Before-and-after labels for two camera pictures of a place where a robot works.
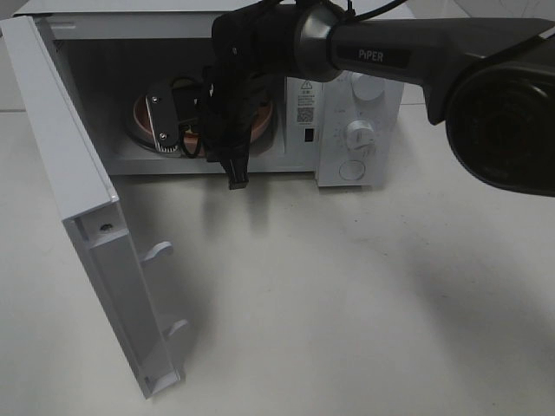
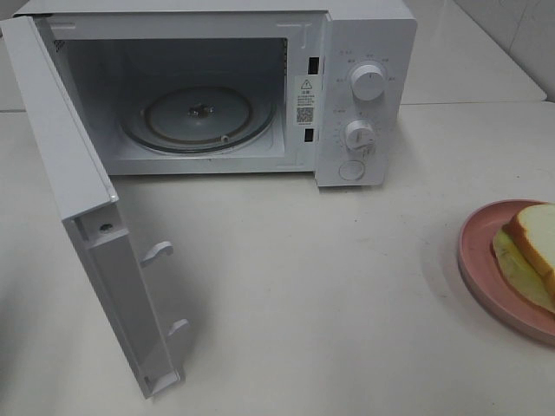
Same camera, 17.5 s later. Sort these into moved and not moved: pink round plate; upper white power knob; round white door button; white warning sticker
Moved: pink round plate
Not moved: upper white power knob; round white door button; white warning sticker
